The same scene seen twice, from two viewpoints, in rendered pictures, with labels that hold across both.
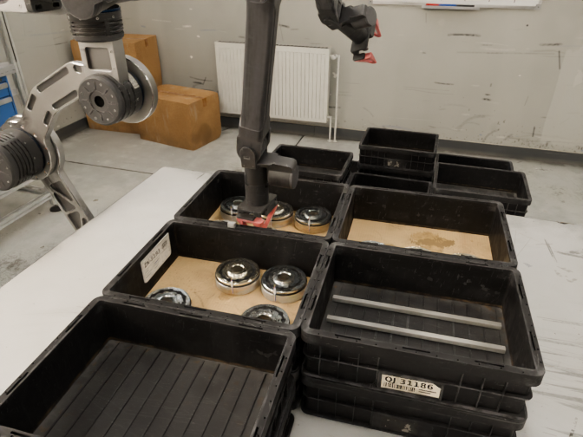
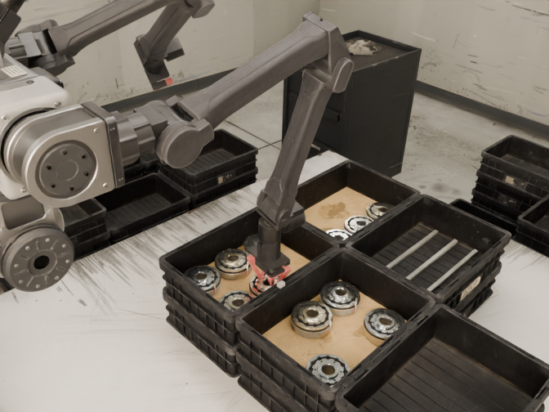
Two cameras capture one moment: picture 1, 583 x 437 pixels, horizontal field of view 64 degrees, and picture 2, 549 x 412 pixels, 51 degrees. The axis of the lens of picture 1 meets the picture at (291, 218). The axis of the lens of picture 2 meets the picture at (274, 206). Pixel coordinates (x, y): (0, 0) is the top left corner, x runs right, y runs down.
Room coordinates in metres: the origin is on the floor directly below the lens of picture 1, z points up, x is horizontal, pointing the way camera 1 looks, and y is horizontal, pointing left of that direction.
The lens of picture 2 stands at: (0.45, 1.08, 1.87)
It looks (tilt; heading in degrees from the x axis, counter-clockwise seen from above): 33 degrees down; 299
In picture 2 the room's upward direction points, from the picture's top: 2 degrees clockwise
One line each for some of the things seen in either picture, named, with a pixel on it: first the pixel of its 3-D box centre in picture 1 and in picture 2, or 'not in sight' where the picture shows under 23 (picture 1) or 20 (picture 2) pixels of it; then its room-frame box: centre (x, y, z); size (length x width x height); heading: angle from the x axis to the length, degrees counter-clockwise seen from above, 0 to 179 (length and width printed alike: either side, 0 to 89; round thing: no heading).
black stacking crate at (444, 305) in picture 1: (414, 321); (426, 257); (0.70, -0.24, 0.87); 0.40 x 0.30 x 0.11; 75
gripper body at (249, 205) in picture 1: (257, 194); (269, 248); (1.02, 0.08, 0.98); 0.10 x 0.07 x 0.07; 158
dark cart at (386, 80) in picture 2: not in sight; (345, 126); (1.57, -1.74, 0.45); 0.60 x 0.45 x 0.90; 72
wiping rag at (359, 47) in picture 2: not in sight; (361, 46); (1.58, -1.86, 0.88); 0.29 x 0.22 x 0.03; 72
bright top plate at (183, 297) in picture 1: (166, 303); (328, 371); (0.76, 0.26, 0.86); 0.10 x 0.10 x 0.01
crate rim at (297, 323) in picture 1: (224, 269); (337, 313); (0.80, 0.14, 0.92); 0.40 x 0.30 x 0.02; 75
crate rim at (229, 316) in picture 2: (266, 204); (251, 255); (1.09, 0.07, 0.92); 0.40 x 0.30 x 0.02; 75
